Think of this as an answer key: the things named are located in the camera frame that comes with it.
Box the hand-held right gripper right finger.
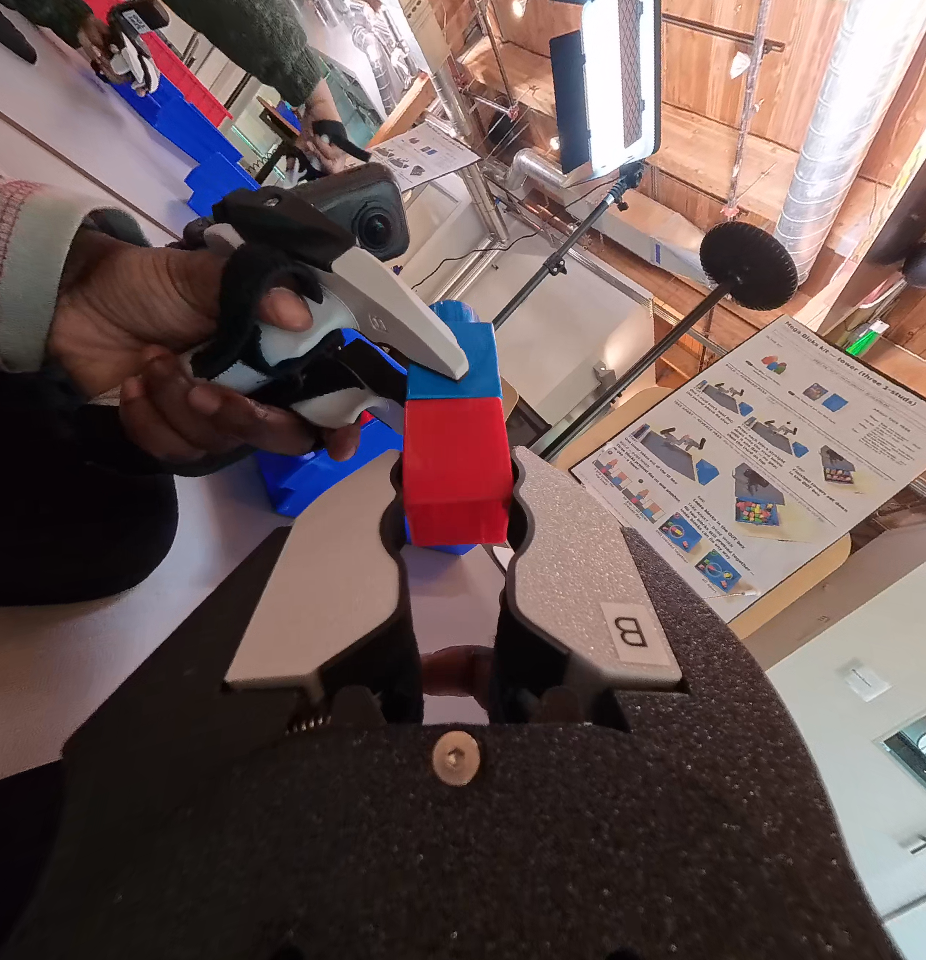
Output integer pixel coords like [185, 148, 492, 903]
[491, 447, 683, 725]

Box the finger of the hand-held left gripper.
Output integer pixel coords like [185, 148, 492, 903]
[331, 247, 472, 382]

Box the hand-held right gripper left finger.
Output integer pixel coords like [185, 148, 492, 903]
[223, 448, 423, 725]

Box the blue mega block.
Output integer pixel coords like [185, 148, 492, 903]
[405, 300, 504, 402]

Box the blue plastic bin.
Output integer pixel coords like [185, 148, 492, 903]
[254, 330, 479, 558]
[184, 153, 262, 219]
[110, 75, 243, 165]

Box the red mega block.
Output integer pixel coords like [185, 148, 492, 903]
[401, 396, 515, 547]

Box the person's left forearm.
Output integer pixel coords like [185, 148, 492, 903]
[0, 161, 153, 376]

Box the person's left hand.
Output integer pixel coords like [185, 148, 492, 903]
[46, 225, 363, 462]

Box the black light stand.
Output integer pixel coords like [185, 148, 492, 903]
[493, 161, 648, 331]

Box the instruction poster board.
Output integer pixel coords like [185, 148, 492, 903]
[369, 121, 483, 192]
[554, 315, 926, 639]

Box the red plastic bin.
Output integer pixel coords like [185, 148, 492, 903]
[84, 0, 233, 127]

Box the black cushion pad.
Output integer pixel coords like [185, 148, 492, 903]
[0, 366, 181, 946]

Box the LED light panel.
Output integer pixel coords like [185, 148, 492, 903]
[549, 0, 665, 185]

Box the black disc stand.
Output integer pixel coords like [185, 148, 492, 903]
[541, 221, 799, 460]

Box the white door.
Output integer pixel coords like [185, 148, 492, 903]
[823, 697, 926, 920]

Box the silver vertical duct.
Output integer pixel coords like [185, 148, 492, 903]
[425, 67, 513, 245]

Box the rectangular metal duct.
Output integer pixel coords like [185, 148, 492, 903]
[605, 191, 712, 286]

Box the silver round duct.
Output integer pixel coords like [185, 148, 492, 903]
[774, 0, 926, 282]

